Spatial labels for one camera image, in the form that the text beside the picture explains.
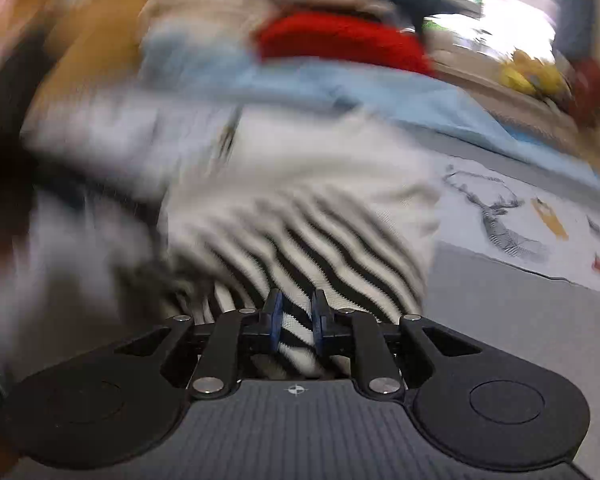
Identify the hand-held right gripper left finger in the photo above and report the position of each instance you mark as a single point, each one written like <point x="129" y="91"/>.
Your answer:
<point x="275" y="322"/>

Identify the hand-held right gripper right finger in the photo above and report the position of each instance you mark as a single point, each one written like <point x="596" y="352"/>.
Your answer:
<point x="319" y="322"/>

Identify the black white striped sweater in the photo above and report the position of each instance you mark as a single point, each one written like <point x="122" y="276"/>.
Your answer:
<point x="305" y="200"/>

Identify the light blue sheet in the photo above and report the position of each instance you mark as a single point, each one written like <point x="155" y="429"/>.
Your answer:
<point x="330" y="90"/>

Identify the red blanket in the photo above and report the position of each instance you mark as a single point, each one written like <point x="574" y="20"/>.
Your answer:
<point x="345" y="40"/>

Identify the yellow duck plush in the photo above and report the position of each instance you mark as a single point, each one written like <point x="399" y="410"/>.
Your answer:
<point x="516" y="74"/>

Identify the dark red cushion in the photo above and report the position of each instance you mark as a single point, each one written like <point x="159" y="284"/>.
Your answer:
<point x="590" y="92"/>

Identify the window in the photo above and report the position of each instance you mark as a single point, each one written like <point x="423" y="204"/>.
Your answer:
<point x="480" y="5"/>

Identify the blue curtain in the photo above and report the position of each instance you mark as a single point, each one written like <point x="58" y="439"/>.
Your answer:
<point x="577" y="5"/>

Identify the wooden bed frame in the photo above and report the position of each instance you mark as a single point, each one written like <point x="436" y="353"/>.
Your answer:
<point x="80" y="35"/>

